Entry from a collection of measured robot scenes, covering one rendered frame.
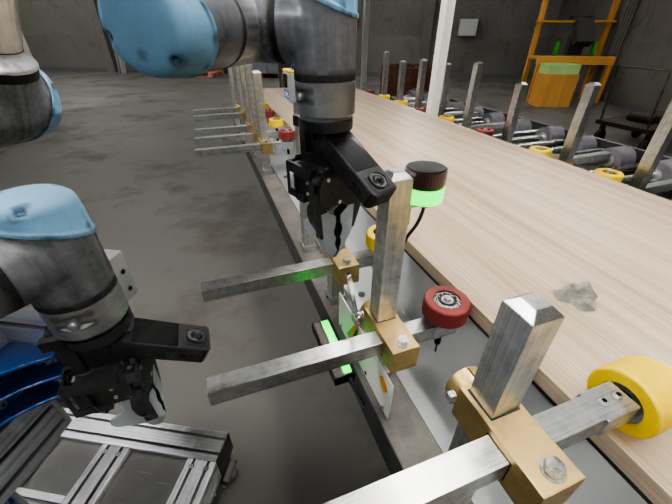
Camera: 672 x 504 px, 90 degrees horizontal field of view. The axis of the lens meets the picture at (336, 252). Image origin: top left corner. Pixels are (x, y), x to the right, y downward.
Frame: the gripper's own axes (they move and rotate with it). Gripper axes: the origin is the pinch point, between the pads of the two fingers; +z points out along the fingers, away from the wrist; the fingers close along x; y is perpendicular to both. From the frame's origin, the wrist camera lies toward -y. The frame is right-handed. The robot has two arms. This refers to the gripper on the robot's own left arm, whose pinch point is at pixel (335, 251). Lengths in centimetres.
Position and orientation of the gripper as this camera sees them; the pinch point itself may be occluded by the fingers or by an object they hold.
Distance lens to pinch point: 53.6
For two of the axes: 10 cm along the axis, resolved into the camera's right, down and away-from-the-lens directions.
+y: -6.4, -4.2, 6.4
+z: 0.0, 8.3, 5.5
